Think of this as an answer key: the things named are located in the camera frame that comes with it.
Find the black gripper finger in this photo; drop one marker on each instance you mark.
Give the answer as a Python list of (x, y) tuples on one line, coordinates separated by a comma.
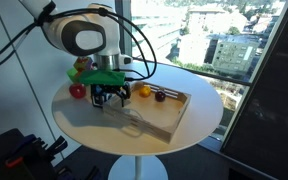
[(123, 99), (96, 100)]

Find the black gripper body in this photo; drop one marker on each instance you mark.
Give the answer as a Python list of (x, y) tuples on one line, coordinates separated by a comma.
[(112, 89)]

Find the wooden slatted crate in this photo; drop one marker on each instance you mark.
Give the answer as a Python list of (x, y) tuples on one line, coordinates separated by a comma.
[(157, 113)]

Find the multicolour plush cube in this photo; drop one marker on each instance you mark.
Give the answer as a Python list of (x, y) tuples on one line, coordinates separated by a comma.
[(82, 64)]

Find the red toy apple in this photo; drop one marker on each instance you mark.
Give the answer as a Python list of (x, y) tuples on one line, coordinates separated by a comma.
[(77, 91)]

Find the orange toy fruit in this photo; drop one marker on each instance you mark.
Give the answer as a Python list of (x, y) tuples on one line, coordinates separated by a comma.
[(144, 91)]

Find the dark red toy plum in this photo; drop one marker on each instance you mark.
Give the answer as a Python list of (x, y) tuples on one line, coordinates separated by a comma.
[(160, 96)]

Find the black tool box with clamps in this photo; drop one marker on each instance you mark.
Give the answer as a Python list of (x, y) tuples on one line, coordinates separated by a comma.
[(14, 156)]

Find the black flat panel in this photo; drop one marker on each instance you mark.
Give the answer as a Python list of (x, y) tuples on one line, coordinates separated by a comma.
[(277, 100)]

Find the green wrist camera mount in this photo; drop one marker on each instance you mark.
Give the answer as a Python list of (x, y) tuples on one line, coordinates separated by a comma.
[(102, 77)]

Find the white round table pedestal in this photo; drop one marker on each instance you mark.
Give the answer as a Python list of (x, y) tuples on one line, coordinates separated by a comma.
[(137, 168)]

